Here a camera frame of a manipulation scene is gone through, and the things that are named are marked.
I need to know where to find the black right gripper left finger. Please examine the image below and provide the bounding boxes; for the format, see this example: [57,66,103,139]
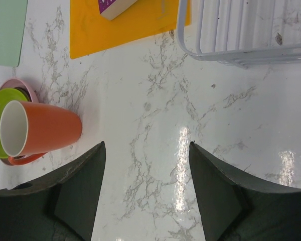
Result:
[0,142,106,240]

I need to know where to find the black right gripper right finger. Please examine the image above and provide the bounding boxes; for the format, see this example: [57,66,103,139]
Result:
[189,142,301,240]

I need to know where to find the yellow brown patterned plate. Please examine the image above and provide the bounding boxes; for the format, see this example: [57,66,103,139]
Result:
[15,87,32,102]

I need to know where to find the pink plate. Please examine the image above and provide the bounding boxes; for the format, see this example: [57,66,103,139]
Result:
[0,78,38,166]

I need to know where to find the orange ceramic mug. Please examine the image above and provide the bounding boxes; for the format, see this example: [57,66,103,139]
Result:
[0,100,82,166]

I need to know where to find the orange cutting mat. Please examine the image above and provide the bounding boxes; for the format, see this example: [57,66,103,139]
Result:
[70,1,179,59]

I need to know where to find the green clipboard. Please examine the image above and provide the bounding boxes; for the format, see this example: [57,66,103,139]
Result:
[0,0,28,67]

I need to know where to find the purple treehouse book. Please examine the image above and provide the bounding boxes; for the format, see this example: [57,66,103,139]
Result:
[98,0,137,21]

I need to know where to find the white wire dish rack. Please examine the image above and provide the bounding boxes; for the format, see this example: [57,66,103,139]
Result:
[176,1,301,68]

